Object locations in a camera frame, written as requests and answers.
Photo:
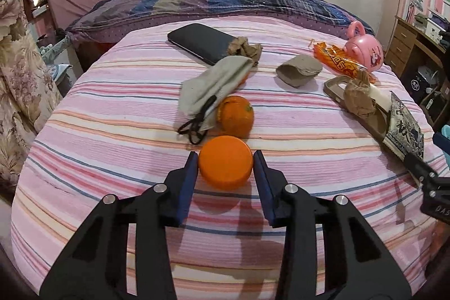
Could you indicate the black box with white emblem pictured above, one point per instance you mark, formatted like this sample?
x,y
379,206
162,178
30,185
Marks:
x,y
420,82

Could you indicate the orange tangerine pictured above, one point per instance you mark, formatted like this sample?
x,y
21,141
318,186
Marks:
x,y
237,117

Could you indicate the orange snack wrapper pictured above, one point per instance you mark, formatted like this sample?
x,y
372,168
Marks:
x,y
337,61

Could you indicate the black rectangular case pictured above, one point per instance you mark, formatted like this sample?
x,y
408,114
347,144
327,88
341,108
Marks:
x,y
198,40

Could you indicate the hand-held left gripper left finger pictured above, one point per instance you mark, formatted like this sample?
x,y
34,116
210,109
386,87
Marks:
x,y
188,177

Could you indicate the grey-brown cardboard piece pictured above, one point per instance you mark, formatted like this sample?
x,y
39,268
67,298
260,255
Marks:
x,y
298,69

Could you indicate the floral curtain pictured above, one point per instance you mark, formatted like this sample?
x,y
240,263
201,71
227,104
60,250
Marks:
x,y
21,75

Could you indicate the white nightstand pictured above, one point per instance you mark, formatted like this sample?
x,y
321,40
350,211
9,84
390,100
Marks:
x,y
59,75

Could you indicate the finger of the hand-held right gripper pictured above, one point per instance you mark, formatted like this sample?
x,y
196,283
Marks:
x,y
441,142
420,166

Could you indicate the white storage box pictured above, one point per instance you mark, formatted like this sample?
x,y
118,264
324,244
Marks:
x,y
432,24

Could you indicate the white plastic piece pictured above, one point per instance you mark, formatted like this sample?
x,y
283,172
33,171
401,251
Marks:
x,y
381,99

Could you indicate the wooden desk with drawers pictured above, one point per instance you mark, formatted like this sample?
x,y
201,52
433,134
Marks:
x,y
402,40

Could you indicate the crumpled brown paper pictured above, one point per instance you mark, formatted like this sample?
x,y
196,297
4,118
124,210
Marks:
x,y
358,96
246,48

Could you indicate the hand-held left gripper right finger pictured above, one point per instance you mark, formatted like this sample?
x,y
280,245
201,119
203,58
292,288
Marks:
x,y
263,180

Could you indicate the purple dotted mattress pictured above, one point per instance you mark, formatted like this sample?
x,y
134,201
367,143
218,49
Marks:
x,y
133,27

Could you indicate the desk lamp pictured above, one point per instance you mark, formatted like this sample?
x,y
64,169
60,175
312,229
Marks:
x,y
416,6

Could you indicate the pink striped cloth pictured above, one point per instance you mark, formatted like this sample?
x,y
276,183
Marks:
x,y
140,145

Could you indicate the beige phone case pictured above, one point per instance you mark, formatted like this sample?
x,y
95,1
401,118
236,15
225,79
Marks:
x,y
376,124

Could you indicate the pink piggy bank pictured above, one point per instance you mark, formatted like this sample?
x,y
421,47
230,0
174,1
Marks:
x,y
362,48

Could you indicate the orange round plastic lid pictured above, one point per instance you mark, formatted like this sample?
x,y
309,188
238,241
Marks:
x,y
225,163

